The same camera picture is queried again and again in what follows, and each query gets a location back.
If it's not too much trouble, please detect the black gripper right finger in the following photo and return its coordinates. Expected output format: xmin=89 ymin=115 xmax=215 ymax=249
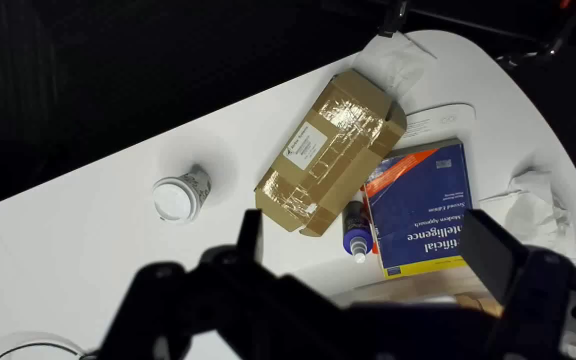
xmin=459 ymin=209 xmax=538 ymax=311

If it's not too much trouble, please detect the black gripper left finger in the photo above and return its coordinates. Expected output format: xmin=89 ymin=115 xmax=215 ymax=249
xmin=232 ymin=209 xmax=266 ymax=268

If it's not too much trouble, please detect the white plastic cup lid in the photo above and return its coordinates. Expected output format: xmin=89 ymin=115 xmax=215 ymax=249
xmin=152 ymin=174 xmax=200 ymax=225

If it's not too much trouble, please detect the white printed paper cup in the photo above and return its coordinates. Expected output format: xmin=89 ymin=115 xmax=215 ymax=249
xmin=152 ymin=162 xmax=215 ymax=225

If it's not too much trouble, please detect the light wooden board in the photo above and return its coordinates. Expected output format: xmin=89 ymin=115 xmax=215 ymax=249
xmin=353 ymin=268 xmax=508 ymax=321

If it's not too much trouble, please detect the crumpled white cloth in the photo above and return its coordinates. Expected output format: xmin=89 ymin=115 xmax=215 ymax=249
xmin=504 ymin=165 xmax=576 ymax=250

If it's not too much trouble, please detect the blue orange hardcover book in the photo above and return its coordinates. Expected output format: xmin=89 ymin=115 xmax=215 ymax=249
xmin=363 ymin=137 xmax=475 ymax=281

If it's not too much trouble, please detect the small blue bottle white cap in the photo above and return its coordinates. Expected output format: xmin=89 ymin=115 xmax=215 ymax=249
xmin=341 ymin=199 xmax=377 ymax=265

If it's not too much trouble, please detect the taped brown cardboard box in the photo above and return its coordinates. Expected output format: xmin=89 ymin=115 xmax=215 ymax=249
xmin=255 ymin=66 xmax=408 ymax=239

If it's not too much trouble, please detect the thin black speakerphone cable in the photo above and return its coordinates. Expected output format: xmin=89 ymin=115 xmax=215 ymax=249
xmin=0 ymin=338 xmax=85 ymax=360

